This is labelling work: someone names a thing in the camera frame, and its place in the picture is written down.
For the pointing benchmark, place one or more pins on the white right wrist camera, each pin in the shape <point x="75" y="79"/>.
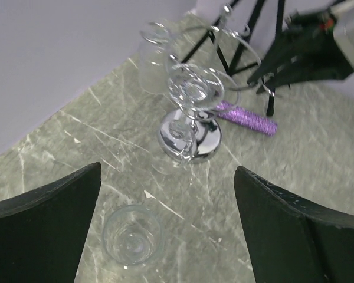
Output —
<point x="343" y="32"/>

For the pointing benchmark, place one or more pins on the purple glitter microphone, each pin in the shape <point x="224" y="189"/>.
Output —
<point x="246" y="118"/>

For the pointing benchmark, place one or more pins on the chrome wine glass rack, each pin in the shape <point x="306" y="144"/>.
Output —
<point x="232" y="89"/>

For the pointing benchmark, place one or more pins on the black music stand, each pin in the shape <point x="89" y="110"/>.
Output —
<point x="212" y="32"/>

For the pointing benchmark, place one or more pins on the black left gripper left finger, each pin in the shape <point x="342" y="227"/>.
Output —
<point x="43" y="231"/>

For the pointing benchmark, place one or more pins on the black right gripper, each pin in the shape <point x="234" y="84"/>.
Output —
<point x="304" y="51"/>

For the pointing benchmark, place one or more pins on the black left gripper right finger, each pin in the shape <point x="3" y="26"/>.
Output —
<point x="290" y="238"/>

